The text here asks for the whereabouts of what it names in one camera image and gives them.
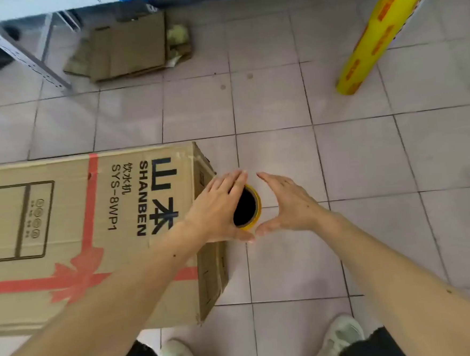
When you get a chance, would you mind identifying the flattened brown cardboard pile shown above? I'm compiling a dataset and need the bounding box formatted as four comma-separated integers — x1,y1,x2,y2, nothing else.
60,9,196,86

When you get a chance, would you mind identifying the person's left forearm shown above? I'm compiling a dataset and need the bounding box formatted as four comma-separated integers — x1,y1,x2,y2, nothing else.
0,217,216,356

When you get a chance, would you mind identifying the yellow-green crumpled wrapping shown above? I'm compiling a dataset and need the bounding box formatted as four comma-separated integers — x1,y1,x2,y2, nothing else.
166,23,191,47

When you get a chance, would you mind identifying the person's right forearm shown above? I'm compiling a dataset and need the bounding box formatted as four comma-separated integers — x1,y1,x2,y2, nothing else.
311,201,470,356

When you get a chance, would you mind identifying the person's left hand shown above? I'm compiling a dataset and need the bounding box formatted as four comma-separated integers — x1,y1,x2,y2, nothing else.
178,168,256,248

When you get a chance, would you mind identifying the person's right hand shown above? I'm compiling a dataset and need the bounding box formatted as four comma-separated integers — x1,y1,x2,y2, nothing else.
250,167,337,238

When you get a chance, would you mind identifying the white metal shelf rack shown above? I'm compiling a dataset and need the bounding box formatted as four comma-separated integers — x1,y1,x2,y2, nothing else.
0,0,163,96

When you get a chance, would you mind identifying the yellow plastic wrap roll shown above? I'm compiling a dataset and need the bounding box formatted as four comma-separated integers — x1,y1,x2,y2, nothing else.
230,183,264,231
330,0,438,97

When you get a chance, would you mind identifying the white right shoe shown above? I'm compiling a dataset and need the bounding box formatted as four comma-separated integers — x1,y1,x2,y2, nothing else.
303,313,367,356

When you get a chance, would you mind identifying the brown cardboard box red ribbon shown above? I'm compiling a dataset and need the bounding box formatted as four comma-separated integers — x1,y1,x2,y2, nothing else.
0,140,233,339

